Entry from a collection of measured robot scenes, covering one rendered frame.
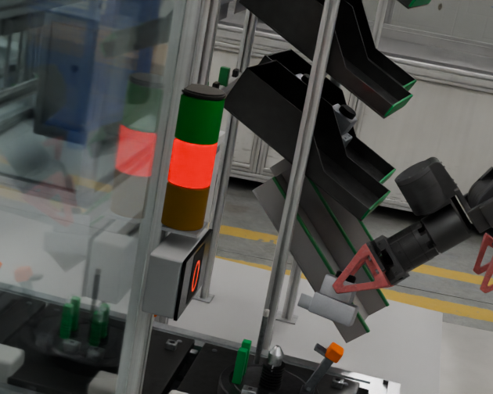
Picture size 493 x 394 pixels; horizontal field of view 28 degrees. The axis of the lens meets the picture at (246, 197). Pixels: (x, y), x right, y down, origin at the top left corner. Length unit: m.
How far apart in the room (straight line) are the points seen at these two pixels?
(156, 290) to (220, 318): 0.78
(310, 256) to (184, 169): 0.50
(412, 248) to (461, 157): 4.12
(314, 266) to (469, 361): 0.50
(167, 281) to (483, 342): 1.06
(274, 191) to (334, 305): 0.21
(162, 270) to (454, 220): 0.49
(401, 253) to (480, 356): 0.59
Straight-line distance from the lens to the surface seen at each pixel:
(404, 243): 1.40
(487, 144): 5.51
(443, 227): 1.40
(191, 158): 1.06
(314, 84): 1.44
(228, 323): 1.84
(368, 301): 1.66
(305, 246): 1.52
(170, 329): 1.55
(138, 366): 1.17
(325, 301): 1.42
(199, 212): 1.09
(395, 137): 5.45
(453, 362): 1.90
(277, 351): 1.34
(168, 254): 1.07
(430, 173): 1.38
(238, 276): 2.06
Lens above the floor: 1.63
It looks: 17 degrees down
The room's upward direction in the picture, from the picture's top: 10 degrees clockwise
